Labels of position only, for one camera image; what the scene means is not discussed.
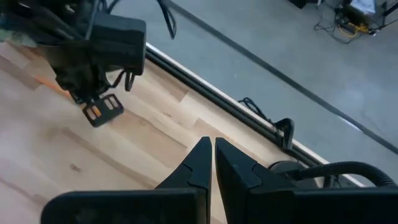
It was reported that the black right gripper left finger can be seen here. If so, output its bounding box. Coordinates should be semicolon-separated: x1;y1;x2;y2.
40;136;213;224

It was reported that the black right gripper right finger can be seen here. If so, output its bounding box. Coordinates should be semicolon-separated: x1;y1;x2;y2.
215;137;398;224

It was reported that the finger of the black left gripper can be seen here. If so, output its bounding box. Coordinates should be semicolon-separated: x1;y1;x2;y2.
82;93;124;128

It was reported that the orange pencil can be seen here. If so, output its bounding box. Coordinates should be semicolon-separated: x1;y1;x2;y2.
33;74;73;100

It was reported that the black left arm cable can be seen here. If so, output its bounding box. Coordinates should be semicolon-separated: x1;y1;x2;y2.
155;0;177;40

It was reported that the black lamp power cord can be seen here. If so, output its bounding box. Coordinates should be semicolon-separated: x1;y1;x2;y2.
238;96;295;152

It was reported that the black aluminium rig frame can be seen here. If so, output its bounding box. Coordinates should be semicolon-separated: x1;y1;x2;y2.
144;42;366;187

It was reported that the floor cable bundle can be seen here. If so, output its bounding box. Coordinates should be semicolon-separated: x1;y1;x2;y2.
313;0;398;44

